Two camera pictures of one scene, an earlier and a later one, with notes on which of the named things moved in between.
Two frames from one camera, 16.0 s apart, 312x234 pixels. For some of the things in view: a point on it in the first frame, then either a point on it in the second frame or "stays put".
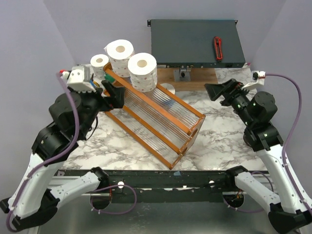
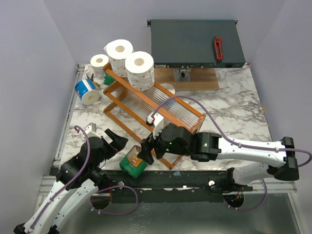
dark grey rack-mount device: (189, 43) stays put
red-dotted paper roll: (142, 67) stays put
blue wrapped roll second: (169, 87) stays put
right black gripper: (229, 90) → (150, 146)
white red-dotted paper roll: (119, 51) stays put
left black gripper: (117, 94) → (118, 143)
